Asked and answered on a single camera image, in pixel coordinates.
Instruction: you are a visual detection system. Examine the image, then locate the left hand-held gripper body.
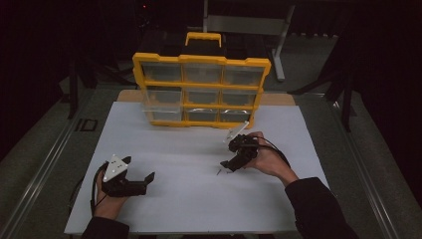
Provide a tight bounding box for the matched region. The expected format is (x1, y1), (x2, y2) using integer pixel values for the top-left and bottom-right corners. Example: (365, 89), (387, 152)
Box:
(101, 153), (147, 198)

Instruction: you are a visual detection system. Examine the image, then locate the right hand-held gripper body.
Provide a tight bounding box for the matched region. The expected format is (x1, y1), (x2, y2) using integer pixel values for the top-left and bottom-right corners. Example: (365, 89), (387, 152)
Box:
(223, 120), (261, 166)

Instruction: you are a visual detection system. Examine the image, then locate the clear organizer drawer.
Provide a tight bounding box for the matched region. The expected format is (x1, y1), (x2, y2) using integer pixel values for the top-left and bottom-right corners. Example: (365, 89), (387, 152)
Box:
(141, 86), (184, 114)

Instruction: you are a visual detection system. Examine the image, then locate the yellow organizer cabinet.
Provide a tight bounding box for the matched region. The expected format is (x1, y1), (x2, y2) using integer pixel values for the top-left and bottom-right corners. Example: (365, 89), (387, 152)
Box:
(131, 32), (272, 129)

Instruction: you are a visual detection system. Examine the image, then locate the person's right hand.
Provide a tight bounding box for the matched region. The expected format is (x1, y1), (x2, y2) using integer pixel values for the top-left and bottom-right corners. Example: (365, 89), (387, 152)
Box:
(245, 131), (300, 187)

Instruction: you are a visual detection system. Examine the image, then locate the person's left hand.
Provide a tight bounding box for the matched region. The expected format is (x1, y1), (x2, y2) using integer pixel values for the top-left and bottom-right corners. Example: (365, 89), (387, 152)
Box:
(94, 170), (129, 221)

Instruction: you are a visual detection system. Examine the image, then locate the black stand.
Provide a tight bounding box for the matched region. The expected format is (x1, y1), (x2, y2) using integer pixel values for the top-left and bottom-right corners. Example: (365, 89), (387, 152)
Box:
(59, 49), (133, 120)
(288, 19), (358, 133)

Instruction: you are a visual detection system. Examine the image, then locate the set of clear plastic drawers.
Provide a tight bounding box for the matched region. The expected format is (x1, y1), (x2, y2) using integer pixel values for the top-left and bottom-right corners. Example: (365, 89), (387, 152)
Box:
(140, 62), (266, 123)

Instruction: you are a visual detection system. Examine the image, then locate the grey metal stand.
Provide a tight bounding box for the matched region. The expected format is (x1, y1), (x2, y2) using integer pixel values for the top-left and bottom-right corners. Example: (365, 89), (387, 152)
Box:
(202, 0), (297, 83)

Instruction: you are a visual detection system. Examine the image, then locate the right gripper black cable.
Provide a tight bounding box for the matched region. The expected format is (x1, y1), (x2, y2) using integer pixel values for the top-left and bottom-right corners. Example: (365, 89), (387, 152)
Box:
(257, 135), (292, 167)

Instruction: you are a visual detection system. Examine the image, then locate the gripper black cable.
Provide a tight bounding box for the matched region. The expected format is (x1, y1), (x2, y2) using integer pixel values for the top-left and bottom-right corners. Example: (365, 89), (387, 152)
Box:
(257, 135), (292, 167)
(90, 161), (109, 217)

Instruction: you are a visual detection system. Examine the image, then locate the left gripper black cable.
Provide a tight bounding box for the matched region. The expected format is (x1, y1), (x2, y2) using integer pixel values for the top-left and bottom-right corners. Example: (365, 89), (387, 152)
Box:
(90, 161), (109, 217)

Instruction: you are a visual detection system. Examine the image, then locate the aluminium floor rail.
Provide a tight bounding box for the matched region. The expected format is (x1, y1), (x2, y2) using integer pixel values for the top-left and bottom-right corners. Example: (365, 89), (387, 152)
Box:
(326, 96), (401, 239)
(0, 86), (101, 239)

